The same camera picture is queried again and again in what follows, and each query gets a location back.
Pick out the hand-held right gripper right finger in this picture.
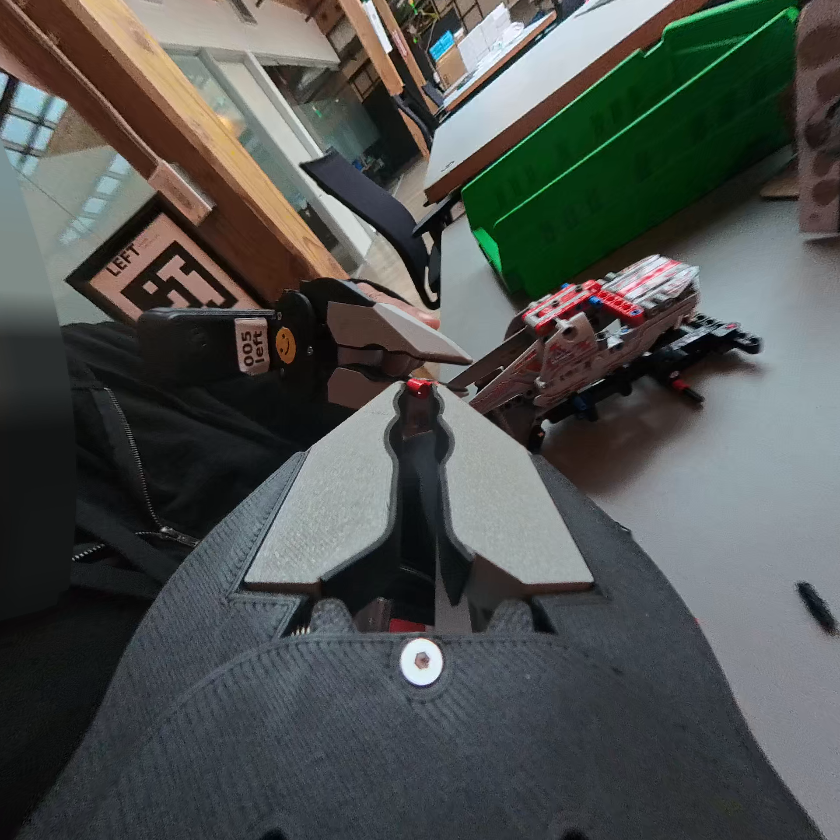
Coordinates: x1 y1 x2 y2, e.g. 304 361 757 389
433 384 598 608

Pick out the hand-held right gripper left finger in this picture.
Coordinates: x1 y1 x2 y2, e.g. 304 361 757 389
241 382 403 595

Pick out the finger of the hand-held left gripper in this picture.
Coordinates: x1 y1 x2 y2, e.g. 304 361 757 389
327 364 437 409
328 298 475 367

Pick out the small red lego piece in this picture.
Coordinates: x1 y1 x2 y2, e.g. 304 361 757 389
403 378 435 439

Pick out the red and white lego model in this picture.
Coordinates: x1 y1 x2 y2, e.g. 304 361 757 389
453 255 763 450

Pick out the black lego pin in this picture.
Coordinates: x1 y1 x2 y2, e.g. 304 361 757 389
796 581 840 636

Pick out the person's left hand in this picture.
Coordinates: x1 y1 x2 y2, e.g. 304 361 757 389
357 282 441 330

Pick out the person's black jacket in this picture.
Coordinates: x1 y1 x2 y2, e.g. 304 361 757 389
62 322 329 595

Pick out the black office chair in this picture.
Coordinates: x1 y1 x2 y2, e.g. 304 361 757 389
301 150 460 311

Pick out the green plastic bin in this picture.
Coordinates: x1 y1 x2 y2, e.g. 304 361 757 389
461 0 803 298

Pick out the thick wooden beam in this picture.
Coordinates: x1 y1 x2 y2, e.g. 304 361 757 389
0 0 349 309

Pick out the grey table with wooden edge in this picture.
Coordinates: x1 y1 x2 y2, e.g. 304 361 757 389
423 0 713 206

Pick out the stack of white boxes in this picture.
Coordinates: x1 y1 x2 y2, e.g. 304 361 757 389
456 3 521 67

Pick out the brown spotted cardboard box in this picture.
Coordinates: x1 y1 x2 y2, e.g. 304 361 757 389
793 0 840 238

